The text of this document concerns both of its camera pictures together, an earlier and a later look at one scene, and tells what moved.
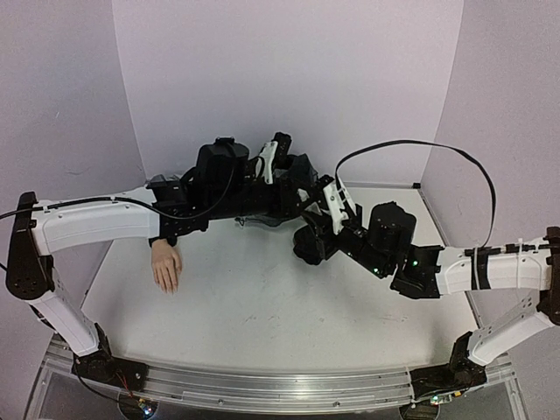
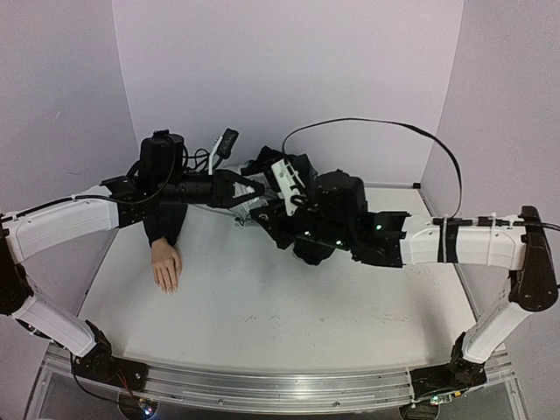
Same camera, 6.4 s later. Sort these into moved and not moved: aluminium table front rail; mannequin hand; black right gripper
Moved: black right gripper
Not moved: aluminium table front rail; mannequin hand
